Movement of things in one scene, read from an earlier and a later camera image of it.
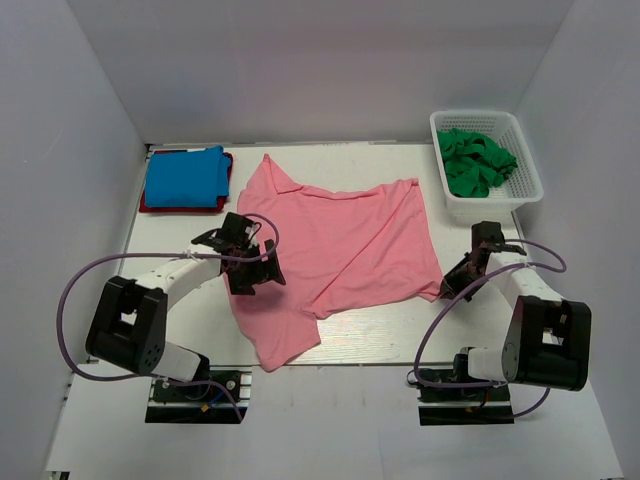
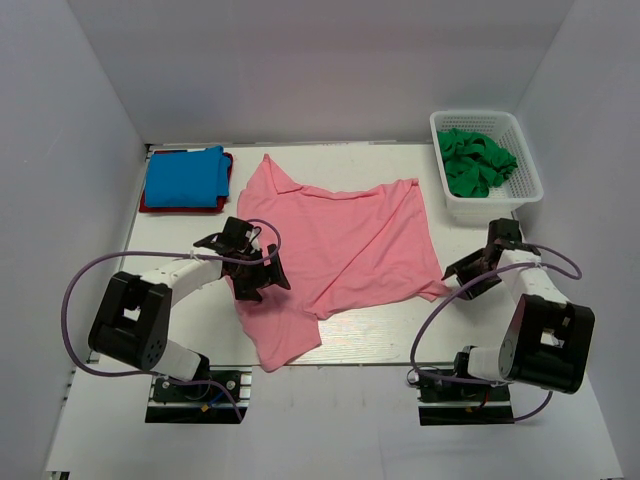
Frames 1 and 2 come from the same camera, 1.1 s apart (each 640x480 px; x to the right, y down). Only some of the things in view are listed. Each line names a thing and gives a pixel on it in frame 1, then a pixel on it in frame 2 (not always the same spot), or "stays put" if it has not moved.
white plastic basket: [484, 165] stays put
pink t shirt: [335, 251] stays put
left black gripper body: [248, 274] stays put
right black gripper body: [462, 276] to [475, 261]
